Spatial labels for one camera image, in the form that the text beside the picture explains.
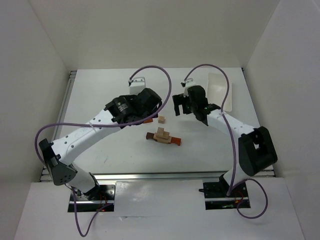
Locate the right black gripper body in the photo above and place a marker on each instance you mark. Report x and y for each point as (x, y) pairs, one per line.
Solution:
(180, 102)

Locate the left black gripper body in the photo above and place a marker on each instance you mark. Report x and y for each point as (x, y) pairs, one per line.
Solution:
(152, 110)

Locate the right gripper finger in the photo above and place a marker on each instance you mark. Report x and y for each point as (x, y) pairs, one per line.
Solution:
(179, 99)
(177, 110)

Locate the reddish brown wedge block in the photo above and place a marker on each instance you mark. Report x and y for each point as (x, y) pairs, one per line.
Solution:
(148, 121)

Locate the small light cube block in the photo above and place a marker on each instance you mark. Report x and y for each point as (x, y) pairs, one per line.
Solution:
(161, 119)

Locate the tan rectangular block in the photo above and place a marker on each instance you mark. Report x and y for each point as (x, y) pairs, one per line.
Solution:
(165, 135)

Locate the white plastic bin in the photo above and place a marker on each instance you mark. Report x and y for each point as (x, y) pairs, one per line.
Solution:
(216, 91)

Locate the orange arch block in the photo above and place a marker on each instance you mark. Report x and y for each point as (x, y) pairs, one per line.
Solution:
(175, 140)

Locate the dark brown notched block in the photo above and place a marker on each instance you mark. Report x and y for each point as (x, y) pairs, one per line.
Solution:
(149, 136)

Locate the long light wood block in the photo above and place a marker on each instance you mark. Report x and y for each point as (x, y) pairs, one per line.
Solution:
(156, 136)

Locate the striped light wood block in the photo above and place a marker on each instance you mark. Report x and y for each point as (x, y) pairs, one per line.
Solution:
(164, 141)

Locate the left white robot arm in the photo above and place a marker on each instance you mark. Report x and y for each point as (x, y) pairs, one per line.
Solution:
(60, 154)

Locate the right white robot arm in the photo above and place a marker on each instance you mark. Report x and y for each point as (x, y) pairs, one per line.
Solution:
(252, 147)

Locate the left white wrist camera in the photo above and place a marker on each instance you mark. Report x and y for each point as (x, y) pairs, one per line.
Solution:
(136, 85)

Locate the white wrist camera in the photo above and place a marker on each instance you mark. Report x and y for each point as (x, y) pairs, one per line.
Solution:
(136, 85)
(186, 84)

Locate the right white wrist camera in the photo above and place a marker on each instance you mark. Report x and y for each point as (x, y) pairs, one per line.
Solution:
(186, 84)

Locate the aluminium front rail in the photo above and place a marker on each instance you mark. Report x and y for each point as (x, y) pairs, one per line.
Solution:
(45, 177)

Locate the aluminium rail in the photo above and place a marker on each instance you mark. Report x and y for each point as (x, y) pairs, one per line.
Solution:
(45, 177)
(66, 97)

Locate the aluminium left rail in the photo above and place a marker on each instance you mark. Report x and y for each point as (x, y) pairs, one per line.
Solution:
(66, 97)

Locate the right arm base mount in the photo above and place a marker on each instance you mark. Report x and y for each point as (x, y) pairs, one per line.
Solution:
(216, 199)

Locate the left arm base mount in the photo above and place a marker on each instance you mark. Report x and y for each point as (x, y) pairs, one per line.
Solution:
(105, 198)

